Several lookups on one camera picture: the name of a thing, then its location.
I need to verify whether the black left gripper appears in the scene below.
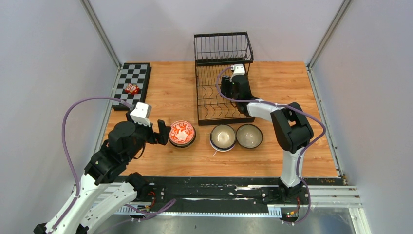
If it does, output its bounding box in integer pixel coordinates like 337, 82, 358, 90
125, 111, 171, 162

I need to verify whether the orange floral pattern bowl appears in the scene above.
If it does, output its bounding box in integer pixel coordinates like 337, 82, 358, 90
169, 120, 195, 145

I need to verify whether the beige interior bowl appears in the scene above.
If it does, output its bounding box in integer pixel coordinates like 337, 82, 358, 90
209, 124, 236, 148

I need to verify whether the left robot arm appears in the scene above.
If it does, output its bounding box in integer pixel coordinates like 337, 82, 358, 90
34, 120, 171, 234

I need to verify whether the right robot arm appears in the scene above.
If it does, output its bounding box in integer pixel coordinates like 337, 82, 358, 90
216, 75, 314, 204

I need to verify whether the black beige right bowl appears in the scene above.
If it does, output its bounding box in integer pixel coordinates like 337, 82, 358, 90
236, 124, 263, 149

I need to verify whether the red owl toy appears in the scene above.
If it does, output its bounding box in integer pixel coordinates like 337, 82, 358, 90
124, 83, 141, 95

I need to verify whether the white blue striped bowl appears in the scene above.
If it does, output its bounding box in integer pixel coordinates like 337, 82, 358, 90
210, 141, 235, 152

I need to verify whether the black white chessboard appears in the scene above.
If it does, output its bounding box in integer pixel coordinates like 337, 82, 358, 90
113, 62, 151, 105

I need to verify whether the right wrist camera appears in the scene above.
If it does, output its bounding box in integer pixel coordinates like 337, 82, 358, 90
230, 64, 245, 82

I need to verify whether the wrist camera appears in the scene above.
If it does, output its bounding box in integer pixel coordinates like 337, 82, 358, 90
130, 102, 151, 127
230, 64, 245, 82

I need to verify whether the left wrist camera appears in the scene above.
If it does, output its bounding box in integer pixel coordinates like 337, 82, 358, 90
130, 102, 151, 127

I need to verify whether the black wire dish rack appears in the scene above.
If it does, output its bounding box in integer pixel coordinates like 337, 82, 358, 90
193, 32, 255, 126

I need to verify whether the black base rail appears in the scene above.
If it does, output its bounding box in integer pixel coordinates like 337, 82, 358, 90
72, 175, 364, 218

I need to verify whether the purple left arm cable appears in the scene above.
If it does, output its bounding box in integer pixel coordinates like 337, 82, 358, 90
46, 96, 177, 234

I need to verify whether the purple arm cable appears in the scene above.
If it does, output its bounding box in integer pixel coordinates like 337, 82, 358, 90
46, 96, 177, 234
216, 66, 327, 225

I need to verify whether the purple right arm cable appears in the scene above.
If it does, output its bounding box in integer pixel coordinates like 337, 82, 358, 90
216, 66, 327, 225

